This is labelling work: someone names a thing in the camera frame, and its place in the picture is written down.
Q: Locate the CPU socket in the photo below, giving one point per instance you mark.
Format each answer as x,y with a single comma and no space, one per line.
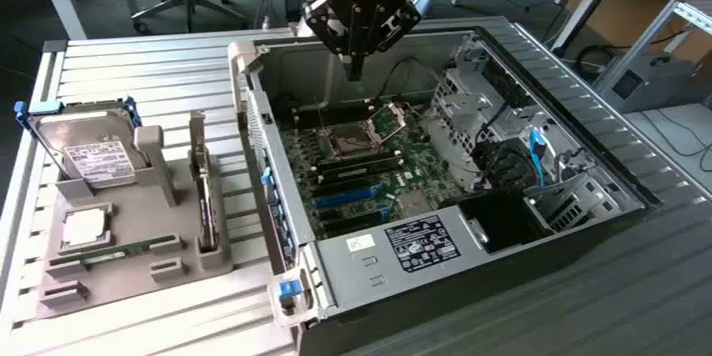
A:
349,143

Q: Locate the black expansion slot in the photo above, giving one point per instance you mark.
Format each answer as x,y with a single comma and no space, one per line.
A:
353,216
338,189

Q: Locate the silver disk bracket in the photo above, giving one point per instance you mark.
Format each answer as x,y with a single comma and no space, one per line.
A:
566,206

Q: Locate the graphics card with black shroud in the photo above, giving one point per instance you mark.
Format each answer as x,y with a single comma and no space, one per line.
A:
206,206

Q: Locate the aluminium profile frame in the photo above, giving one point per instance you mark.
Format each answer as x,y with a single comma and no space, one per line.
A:
642,41

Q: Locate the blue slot latch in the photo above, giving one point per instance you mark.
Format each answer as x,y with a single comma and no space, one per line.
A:
265,174
281,223
289,246

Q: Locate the metal socket cover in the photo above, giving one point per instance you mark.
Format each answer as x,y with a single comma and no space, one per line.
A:
389,124

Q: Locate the open black PC case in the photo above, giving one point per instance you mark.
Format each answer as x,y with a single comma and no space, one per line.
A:
445,293

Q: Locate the grey parts rack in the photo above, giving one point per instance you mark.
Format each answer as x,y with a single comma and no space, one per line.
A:
138,231

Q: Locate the blue case latch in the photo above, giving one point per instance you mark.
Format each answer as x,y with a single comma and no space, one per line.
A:
288,290

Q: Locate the silver disk bay cage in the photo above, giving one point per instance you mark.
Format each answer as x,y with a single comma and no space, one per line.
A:
461,106

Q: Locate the thin locking lever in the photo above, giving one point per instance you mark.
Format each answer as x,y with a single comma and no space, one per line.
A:
322,120

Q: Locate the grey power supply with label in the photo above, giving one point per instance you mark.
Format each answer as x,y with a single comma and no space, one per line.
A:
356,277

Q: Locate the silver CPU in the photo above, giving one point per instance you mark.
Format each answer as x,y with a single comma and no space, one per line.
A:
82,227

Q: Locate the black RAM stick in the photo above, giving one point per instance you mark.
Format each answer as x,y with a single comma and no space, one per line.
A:
356,166

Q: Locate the grey equipment box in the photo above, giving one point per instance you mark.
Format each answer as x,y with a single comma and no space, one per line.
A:
661,85

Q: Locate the green RAM stick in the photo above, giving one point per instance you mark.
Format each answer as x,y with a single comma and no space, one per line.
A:
110,252

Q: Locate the hard disk with blue carrier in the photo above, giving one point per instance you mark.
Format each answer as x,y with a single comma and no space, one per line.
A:
94,156

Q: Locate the green motherboard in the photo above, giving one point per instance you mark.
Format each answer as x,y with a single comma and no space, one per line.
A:
422,156

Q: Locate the grey chipset heatsink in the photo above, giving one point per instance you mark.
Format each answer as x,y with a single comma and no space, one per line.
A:
417,202

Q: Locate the office chair base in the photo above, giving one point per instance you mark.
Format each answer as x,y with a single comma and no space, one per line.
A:
192,6

